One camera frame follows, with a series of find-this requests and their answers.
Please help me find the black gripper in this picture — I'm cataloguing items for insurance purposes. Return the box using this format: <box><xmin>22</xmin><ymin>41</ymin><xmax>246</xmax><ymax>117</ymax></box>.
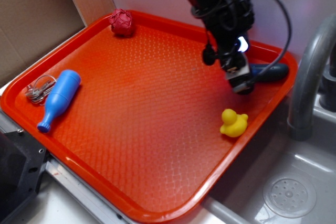
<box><xmin>202</xmin><ymin>31</ymin><xmax>269</xmax><ymax>95</ymax></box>

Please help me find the dark green plastic pickle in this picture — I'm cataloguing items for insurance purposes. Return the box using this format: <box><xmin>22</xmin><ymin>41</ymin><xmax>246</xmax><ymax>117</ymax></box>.
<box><xmin>257</xmin><ymin>63</ymin><xmax>289</xmax><ymax>82</ymax></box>

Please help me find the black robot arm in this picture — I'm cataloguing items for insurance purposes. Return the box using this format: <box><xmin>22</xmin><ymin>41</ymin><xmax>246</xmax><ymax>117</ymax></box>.
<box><xmin>188</xmin><ymin>0</ymin><xmax>255</xmax><ymax>95</ymax></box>

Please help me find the yellow rubber duck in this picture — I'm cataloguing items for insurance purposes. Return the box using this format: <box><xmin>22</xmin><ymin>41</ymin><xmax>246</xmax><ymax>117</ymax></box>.
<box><xmin>220</xmin><ymin>109</ymin><xmax>248</xmax><ymax>137</ymax></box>

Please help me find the grey toy faucet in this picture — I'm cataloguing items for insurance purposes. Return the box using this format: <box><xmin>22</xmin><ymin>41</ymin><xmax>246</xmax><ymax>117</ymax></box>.
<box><xmin>287</xmin><ymin>14</ymin><xmax>335</xmax><ymax>141</ymax></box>

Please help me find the grey toy sink basin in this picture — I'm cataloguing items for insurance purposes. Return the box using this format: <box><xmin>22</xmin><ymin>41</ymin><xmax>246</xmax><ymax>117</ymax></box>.
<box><xmin>202</xmin><ymin>101</ymin><xmax>335</xmax><ymax>223</ymax></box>

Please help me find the red plastic tray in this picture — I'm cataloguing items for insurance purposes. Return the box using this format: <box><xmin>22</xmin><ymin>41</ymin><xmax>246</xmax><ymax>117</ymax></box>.
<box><xmin>1</xmin><ymin>12</ymin><xmax>298</xmax><ymax>223</ymax></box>

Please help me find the red crumpled ball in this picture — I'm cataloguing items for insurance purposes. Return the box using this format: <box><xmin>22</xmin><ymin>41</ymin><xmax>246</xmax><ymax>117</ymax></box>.
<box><xmin>109</xmin><ymin>9</ymin><xmax>135</xmax><ymax>37</ymax></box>

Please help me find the blue plastic bottle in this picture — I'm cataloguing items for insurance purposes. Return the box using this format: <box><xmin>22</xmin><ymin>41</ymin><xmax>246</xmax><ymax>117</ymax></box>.
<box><xmin>37</xmin><ymin>70</ymin><xmax>81</xmax><ymax>133</ymax></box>

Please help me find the silver key bunch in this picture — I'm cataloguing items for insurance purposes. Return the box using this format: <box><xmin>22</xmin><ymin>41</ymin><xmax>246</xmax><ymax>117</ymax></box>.
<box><xmin>25</xmin><ymin>74</ymin><xmax>57</xmax><ymax>106</ymax></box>

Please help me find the brown cardboard panel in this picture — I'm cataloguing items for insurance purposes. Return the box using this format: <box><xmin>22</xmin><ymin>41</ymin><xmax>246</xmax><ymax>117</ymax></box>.
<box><xmin>1</xmin><ymin>0</ymin><xmax>115</xmax><ymax>86</ymax></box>

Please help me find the black metal bracket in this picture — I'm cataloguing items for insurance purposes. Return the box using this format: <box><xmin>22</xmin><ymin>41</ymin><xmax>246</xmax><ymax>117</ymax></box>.
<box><xmin>1</xmin><ymin>131</ymin><xmax>48</xmax><ymax>223</ymax></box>

